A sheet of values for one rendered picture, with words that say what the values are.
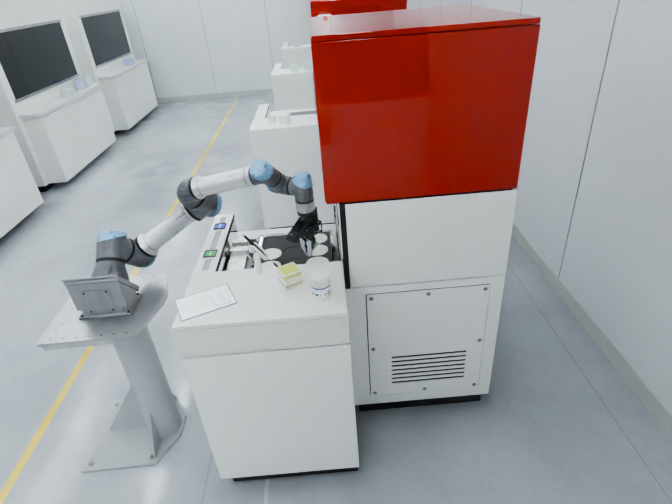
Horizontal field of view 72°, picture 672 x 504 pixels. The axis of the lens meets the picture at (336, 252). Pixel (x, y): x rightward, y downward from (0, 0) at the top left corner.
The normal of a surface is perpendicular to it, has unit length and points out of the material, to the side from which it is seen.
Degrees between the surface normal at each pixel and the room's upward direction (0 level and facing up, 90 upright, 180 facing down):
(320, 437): 90
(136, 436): 0
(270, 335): 90
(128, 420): 90
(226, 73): 90
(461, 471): 0
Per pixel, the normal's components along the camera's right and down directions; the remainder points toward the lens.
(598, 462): -0.07, -0.85
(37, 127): 0.05, 0.51
